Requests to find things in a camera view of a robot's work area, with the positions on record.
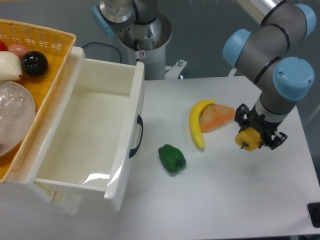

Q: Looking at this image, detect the red tomato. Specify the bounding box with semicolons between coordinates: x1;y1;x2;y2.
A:
0;40;8;52

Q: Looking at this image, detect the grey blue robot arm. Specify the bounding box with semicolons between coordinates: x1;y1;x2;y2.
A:
91;0;317;151

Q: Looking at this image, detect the white drawer cabinet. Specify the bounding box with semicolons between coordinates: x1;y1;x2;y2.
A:
0;46;132;216

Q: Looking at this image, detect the clear plastic bowl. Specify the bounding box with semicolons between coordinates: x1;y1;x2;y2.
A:
0;81;36;156

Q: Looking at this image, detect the white radish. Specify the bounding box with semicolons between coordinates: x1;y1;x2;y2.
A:
0;51;23;81

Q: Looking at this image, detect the pink peach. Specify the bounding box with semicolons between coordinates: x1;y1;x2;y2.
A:
7;44;29;59

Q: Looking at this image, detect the black cable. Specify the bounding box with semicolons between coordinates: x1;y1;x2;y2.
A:
81;41;123;63

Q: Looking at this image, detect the yellow banana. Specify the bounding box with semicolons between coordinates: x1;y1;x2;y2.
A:
189;99;216;150

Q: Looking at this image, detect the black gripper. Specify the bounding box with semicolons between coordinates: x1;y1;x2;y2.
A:
234;103;288;150

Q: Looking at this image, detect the upper white drawer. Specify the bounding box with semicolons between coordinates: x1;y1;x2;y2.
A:
35;59;145;200

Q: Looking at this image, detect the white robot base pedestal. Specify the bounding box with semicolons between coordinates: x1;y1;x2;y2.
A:
117;13;172;80

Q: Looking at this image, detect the black round eggplant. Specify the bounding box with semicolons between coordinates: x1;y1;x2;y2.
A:
21;51;49;77

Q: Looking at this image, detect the green bell pepper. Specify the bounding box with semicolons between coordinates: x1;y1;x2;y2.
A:
158;144;187;173

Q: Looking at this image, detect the yellow bell pepper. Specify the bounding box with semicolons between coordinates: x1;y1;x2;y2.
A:
235;127;262;152

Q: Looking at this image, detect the black corner object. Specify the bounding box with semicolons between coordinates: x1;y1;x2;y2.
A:
307;202;320;228

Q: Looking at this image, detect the orange melon slice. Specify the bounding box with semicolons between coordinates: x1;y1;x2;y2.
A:
200;104;236;133

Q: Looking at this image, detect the yellow woven basket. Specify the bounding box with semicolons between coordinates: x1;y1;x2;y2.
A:
0;19;77;183

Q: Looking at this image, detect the black drawer handle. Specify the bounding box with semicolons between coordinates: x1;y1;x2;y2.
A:
129;114;144;158

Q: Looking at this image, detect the white mounting bracket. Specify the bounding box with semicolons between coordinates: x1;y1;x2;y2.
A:
165;59;188;80

